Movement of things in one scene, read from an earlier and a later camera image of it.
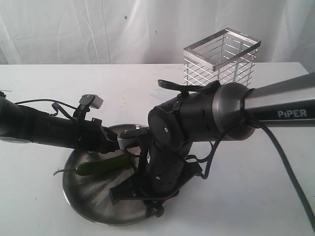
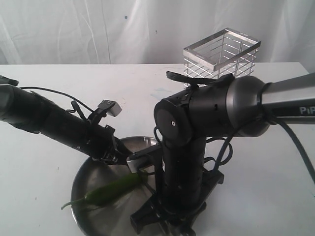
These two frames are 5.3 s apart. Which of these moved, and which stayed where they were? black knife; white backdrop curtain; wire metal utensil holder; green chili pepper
Moved: green chili pepper; black knife
Stayed: wire metal utensil holder; white backdrop curtain
